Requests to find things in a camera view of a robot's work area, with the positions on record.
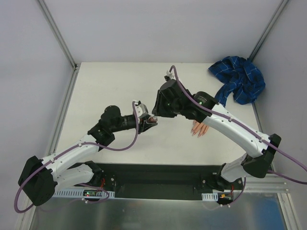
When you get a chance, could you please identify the red nail polish bottle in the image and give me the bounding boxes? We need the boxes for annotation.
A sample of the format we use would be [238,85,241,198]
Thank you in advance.
[148,116,158,123]

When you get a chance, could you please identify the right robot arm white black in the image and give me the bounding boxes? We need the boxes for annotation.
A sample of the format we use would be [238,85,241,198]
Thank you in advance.
[152,79,281,191]

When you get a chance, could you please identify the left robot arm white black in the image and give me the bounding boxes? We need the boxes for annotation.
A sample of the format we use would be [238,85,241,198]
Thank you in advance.
[17,101,158,206]

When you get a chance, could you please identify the mannequin hand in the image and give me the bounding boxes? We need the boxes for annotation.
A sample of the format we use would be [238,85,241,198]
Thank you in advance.
[190,120,209,138]

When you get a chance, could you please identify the blue plaid shirt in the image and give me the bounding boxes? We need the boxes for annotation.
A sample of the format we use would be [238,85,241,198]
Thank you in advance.
[208,56,266,106]

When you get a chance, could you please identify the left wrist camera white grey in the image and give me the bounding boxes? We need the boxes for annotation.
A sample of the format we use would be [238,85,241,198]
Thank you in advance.
[133,101,149,119]

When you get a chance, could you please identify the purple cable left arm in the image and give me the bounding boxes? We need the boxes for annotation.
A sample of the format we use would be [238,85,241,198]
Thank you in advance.
[13,100,141,214]

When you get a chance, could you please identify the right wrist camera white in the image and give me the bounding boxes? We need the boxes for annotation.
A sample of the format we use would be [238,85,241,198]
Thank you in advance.
[164,70,176,81]

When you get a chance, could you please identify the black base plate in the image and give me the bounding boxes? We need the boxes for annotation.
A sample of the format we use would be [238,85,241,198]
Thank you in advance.
[94,163,220,200]

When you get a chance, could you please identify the right aluminium frame post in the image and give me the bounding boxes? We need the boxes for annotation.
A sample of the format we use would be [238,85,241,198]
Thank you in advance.
[248,0,291,62]

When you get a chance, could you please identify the aluminium frame post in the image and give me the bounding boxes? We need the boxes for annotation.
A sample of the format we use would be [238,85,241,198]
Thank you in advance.
[248,0,291,62]
[36,0,79,70]

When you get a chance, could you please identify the white cable duct right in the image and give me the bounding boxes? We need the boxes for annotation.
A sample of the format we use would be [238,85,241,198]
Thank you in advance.
[201,192,218,202]

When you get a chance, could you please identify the white cable duct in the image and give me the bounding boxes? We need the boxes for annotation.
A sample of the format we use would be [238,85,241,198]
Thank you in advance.
[201,192,218,202]
[53,187,107,199]

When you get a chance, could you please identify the white cable duct left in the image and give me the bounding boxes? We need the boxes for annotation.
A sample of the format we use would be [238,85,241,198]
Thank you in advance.
[53,187,107,199]

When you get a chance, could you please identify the left aluminium frame post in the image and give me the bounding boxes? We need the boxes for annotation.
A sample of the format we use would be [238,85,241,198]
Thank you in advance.
[36,0,79,70]

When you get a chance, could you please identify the aluminium rail right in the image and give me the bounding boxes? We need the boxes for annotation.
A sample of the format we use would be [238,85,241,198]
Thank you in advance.
[245,174,290,194]

